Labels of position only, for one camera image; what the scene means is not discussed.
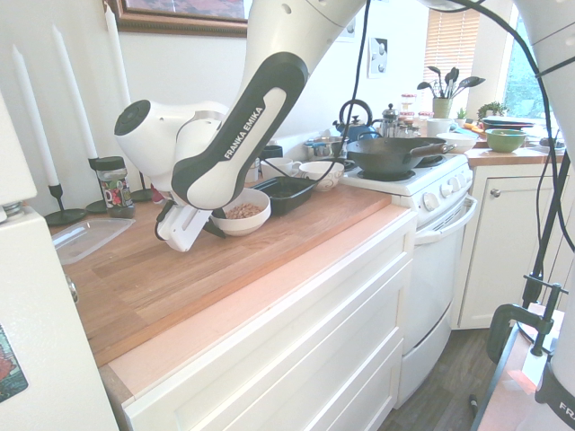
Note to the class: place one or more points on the blue kettle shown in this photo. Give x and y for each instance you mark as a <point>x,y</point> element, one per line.
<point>359,130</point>

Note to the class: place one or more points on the white stove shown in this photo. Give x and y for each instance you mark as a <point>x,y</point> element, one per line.
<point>436,269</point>

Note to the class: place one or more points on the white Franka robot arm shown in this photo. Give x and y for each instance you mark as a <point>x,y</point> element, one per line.
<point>251,134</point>

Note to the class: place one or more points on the wooden framed picture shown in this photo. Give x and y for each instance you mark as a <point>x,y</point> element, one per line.
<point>179,20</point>

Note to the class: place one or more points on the wooden window blind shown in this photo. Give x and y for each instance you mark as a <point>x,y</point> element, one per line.
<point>451,54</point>

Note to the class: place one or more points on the small potted plant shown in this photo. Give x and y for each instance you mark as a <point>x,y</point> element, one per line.
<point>461,117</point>

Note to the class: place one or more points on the red lidded jar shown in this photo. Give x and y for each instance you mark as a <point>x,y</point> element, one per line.
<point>408,102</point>

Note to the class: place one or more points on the black wok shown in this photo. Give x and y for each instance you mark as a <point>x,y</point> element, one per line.
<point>382,157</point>

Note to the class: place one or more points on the stack of dark plates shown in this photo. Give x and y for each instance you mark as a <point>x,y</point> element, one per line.
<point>507,122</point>

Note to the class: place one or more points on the white door cabinet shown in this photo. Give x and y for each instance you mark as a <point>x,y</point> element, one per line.
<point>498,251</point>

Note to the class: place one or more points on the small white wall print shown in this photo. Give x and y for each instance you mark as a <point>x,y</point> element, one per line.
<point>347,30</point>

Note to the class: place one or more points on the black mug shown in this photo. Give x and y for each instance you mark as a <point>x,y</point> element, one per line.
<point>273,152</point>

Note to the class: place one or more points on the black plastic tray box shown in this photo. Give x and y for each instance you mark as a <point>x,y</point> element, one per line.
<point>287,197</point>

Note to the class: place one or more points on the white coffee cup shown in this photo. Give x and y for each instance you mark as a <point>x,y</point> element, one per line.
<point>276,169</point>

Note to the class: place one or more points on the red plastic cup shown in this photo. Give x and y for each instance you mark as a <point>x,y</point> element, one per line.
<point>158,195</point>

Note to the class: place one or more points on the clear plastic lid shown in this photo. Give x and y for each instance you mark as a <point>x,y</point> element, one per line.
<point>90,238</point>

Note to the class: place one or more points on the dark green clamp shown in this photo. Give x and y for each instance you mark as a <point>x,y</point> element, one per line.
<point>498,323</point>

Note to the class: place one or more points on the green bowl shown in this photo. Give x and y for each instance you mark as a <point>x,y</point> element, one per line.
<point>505,141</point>

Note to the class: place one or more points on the brown cereal pieces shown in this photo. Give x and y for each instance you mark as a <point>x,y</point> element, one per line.
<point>243,210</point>

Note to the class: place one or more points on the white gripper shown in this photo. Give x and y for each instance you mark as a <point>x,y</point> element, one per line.
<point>182,229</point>

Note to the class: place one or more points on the colourful fridge magnet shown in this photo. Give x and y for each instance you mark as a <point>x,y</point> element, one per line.
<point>11,366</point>

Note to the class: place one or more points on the utensil holder with black utensils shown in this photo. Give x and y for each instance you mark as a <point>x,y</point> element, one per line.
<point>442,108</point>

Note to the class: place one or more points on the spice jar with black cap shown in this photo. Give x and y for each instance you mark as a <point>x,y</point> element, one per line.
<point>116,190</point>

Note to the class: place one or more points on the black stand pole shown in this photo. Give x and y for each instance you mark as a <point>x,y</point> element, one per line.
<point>550,220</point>

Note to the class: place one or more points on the steel pot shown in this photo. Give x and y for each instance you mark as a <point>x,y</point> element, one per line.
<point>325,147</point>

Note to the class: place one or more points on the glass French press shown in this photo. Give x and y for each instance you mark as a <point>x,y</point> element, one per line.
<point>390,121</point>

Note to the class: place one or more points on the black and white wall print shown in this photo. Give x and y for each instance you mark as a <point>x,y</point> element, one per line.
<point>377,58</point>

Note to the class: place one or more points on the white mug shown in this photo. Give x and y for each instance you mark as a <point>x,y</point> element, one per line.
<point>438,128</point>

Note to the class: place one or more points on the green bushy plant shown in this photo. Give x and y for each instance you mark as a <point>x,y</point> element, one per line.
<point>492,109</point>

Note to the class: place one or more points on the white wide bowl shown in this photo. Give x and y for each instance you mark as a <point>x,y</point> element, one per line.
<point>458,141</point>

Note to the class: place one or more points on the white drawer cabinet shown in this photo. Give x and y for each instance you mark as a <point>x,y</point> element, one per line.
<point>278,350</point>

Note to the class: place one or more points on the white patterned bowl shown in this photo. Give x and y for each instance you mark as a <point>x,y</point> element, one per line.
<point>321,177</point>

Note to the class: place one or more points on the white ceramic bowl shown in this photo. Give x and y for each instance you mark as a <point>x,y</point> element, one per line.
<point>245,226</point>

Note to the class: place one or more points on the robot mounting table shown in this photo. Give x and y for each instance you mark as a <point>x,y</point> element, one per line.
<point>507,395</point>

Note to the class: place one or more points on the metal cabinet knob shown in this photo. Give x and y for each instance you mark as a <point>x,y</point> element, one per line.
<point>494,193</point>

